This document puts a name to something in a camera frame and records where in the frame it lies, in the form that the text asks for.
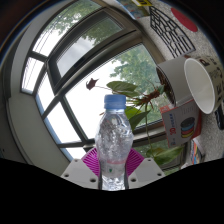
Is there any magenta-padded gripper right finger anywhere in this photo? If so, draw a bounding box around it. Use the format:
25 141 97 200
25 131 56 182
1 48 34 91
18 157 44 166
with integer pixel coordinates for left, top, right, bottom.
125 147 166 190

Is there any white mug with black lettering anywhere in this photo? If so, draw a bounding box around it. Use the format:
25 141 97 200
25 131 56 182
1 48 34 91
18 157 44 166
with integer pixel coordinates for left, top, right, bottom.
183 55 224 131

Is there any brown-framed window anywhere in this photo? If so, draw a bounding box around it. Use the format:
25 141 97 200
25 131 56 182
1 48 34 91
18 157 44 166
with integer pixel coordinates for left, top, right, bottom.
21 0 188 168

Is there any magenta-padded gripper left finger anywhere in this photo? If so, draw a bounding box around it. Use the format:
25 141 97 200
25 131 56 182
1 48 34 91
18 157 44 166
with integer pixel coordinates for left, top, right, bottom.
60 147 101 190

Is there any potted plant in white pot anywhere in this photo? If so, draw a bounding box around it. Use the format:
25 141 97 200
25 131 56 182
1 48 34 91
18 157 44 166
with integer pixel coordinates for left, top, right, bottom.
85 54 198 167

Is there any clear blue-capped water bottle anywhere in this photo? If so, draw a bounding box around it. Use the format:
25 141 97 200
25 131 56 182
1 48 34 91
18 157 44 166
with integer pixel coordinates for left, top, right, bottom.
94 93 135 191

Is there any white printed cardboard box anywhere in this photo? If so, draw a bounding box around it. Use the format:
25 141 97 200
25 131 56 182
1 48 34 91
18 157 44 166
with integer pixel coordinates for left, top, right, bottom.
159 98 203 149

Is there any flat round red coaster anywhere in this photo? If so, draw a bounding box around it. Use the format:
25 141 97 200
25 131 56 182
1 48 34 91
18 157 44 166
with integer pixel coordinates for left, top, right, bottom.
170 6 200 34

